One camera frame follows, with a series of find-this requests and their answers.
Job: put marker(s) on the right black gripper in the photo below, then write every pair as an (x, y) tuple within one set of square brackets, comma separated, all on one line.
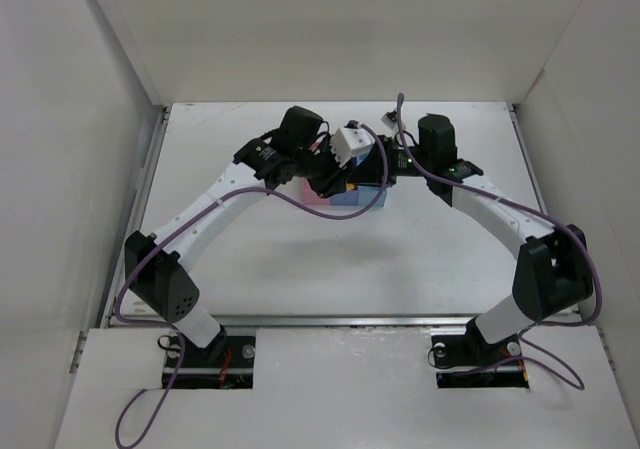
[(373, 167)]

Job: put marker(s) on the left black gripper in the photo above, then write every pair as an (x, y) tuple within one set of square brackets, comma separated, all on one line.
[(326, 177)]

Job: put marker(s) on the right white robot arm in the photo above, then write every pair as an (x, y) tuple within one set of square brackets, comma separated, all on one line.
[(553, 268)]

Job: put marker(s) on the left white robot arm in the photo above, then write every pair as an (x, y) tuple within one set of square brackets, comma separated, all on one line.
[(158, 266)]

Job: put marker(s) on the pink container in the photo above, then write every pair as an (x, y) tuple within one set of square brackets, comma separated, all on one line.
[(310, 198)]

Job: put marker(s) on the dark blue container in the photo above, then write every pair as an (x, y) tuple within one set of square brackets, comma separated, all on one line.
[(346, 198)]

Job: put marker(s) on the light blue container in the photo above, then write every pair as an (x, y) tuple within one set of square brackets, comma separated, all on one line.
[(372, 198)]

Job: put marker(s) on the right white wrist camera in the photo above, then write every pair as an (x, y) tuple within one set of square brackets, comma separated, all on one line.
[(390, 118)]

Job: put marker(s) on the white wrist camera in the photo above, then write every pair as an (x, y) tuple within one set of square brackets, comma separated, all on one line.
[(390, 118), (349, 142)]

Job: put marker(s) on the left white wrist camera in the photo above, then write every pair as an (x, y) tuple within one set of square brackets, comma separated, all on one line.
[(349, 142)]

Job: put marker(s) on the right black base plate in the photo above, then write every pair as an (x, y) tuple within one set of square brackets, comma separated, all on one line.
[(461, 362)]

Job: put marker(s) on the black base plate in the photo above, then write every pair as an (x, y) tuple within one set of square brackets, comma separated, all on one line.
[(233, 369), (461, 362)]

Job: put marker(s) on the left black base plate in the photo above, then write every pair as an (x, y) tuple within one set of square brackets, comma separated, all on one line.
[(233, 369)]

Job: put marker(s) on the aluminium front rail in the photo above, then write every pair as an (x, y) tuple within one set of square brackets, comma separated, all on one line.
[(353, 321)]

